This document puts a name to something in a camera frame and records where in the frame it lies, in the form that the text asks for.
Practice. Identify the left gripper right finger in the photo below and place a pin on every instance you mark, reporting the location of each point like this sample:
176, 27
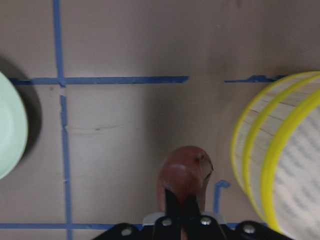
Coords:
191, 218

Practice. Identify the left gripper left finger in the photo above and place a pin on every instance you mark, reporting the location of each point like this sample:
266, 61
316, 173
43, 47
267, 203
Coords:
172, 221

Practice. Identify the brown bun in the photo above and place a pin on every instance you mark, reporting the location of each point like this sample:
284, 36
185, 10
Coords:
185, 172

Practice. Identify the yellow steamer layer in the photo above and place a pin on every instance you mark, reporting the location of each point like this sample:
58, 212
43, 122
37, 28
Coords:
245, 140
281, 157

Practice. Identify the light green plate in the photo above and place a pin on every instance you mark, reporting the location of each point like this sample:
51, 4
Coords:
14, 127

